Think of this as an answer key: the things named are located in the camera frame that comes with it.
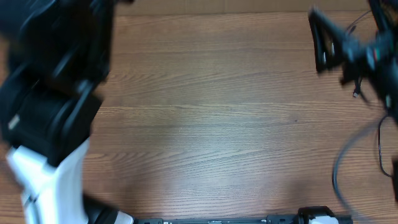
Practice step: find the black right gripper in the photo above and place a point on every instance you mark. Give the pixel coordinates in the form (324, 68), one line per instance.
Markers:
(361, 54)

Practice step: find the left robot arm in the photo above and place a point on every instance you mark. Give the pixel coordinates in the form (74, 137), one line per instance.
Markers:
(59, 52)

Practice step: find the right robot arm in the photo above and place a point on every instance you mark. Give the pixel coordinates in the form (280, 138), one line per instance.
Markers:
(385, 17)

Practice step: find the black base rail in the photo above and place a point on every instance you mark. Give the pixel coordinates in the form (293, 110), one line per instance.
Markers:
(270, 219)

